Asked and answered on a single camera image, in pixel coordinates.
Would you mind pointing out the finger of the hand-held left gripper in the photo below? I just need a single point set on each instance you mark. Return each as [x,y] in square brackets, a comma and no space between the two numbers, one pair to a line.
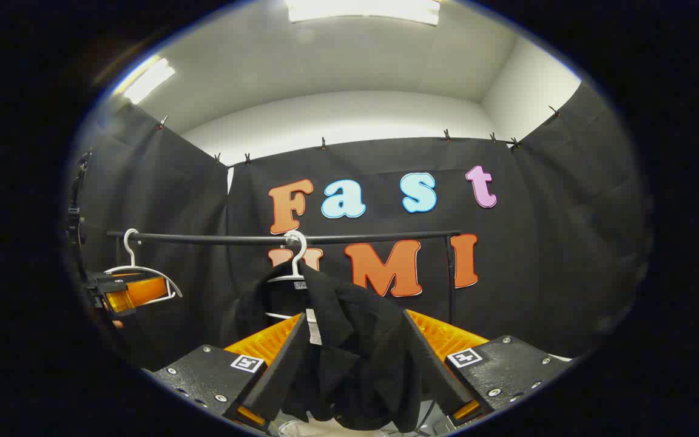
[143,291]

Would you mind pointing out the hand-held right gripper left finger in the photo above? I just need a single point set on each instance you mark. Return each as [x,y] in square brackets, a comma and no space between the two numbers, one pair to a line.
[276,376]

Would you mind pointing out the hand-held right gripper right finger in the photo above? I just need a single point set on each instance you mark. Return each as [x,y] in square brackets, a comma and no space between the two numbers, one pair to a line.
[440,376]

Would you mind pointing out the white laundry hamper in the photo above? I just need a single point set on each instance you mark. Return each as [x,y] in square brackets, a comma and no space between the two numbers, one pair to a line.
[295,428]

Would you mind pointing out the black knit garment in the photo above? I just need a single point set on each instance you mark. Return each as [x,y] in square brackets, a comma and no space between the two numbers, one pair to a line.
[355,340]

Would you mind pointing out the white clothes hanger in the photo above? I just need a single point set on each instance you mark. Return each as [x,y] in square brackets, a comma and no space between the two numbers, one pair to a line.
[132,258]
[296,255]

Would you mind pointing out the black clothes rack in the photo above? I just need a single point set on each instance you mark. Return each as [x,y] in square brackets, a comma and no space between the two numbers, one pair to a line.
[216,239]

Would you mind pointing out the black backdrop cloth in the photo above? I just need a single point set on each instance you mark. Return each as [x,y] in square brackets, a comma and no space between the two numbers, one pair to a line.
[537,255]

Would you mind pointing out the narrow ceiling light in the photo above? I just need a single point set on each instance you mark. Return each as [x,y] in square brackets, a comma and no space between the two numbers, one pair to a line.
[149,80]

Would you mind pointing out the row of black cloth clips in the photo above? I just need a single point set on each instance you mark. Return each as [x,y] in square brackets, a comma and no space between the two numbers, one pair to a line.
[323,144]

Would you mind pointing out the large rectangular ceiling light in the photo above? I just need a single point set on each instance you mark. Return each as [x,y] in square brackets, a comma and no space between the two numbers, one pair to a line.
[361,9]

